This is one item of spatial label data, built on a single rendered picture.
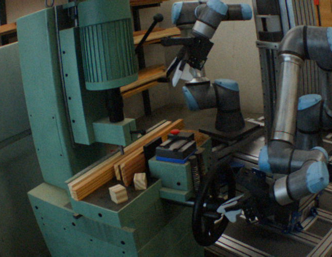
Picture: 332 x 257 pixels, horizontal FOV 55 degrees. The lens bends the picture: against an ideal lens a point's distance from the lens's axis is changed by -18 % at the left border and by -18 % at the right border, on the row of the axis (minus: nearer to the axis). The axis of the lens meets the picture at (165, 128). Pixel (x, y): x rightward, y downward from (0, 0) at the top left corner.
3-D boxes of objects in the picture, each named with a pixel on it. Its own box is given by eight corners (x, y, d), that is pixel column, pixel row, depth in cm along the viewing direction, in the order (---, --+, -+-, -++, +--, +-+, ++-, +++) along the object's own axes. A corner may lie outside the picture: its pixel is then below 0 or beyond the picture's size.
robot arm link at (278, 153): (273, 17, 105) (252, 168, 96) (303, 18, 99) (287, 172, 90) (282, 34, 115) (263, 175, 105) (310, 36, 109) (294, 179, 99)
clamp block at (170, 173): (187, 192, 115) (184, 166, 112) (150, 185, 122) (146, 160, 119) (208, 171, 126) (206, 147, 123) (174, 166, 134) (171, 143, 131)
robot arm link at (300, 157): (299, 142, 98) (289, 157, 90) (330, 146, 92) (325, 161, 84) (297, 166, 101) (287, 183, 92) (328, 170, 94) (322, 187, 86)
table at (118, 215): (147, 237, 98) (144, 221, 96) (72, 212, 114) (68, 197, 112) (233, 152, 145) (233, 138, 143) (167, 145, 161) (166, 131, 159)
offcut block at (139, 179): (136, 183, 118) (134, 173, 117) (147, 182, 118) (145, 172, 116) (135, 189, 114) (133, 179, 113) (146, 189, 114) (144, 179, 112)
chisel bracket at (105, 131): (126, 150, 122) (122, 125, 119) (95, 145, 130) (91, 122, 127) (139, 142, 128) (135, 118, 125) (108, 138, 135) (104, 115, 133)
